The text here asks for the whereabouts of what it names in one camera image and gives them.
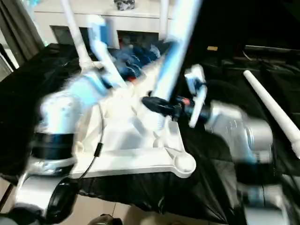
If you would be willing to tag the white plastic table leg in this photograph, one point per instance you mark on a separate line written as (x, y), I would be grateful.
(164, 18)
(173, 58)
(264, 98)
(75, 30)

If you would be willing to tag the white plastic table top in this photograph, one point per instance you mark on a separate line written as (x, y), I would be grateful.
(140, 161)

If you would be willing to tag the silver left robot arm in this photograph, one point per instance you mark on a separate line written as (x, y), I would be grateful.
(56, 112)

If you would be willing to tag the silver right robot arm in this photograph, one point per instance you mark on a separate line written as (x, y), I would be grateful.
(234, 126)

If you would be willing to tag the white cabinet with glass doors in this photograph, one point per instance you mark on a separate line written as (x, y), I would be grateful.
(131, 23)

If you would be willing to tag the small tan label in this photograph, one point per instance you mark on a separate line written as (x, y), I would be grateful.
(212, 48)

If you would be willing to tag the black bundle on cabinet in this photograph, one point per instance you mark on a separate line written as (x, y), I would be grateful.
(124, 4)

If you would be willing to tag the black glossy mat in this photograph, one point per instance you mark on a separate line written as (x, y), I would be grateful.
(23, 93)

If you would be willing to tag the grey curtain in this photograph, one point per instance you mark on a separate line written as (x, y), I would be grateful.
(16, 30)

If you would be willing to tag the dark robot torso part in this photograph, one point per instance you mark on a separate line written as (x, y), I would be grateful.
(106, 220)

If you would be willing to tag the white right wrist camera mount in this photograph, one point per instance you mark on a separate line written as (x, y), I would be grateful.
(198, 110)

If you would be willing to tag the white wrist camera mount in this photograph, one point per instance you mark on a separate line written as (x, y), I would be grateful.
(103, 54)
(198, 110)

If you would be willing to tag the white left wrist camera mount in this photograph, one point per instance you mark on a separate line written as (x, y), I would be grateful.
(103, 54)

